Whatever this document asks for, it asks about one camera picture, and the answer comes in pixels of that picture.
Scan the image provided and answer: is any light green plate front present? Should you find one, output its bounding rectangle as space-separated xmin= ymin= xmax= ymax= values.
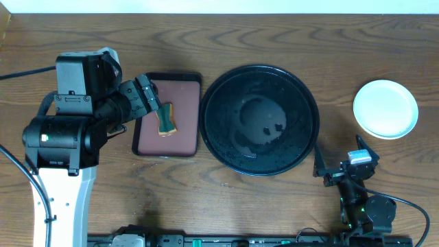
xmin=353 ymin=80 xmax=418 ymax=140

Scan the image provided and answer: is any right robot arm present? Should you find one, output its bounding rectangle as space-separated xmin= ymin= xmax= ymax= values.
xmin=313 ymin=135 xmax=396 ymax=246

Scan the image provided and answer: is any orange green sponge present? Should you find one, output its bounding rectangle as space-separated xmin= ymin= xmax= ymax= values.
xmin=156 ymin=103 xmax=178 ymax=137

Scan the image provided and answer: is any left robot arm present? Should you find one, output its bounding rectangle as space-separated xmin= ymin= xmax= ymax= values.
xmin=22 ymin=47 xmax=161 ymax=246

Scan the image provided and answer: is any round black tray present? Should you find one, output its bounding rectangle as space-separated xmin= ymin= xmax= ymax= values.
xmin=199 ymin=64 xmax=320 ymax=176

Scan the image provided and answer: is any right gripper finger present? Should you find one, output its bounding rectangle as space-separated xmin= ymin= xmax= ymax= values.
xmin=313 ymin=144 xmax=327 ymax=177
xmin=355 ymin=134 xmax=379 ymax=161

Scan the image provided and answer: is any black rectangular tray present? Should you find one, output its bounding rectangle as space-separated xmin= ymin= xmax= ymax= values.
xmin=132 ymin=72 xmax=202 ymax=157

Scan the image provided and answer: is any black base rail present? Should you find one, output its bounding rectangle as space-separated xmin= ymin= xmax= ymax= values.
xmin=86 ymin=234 xmax=414 ymax=247

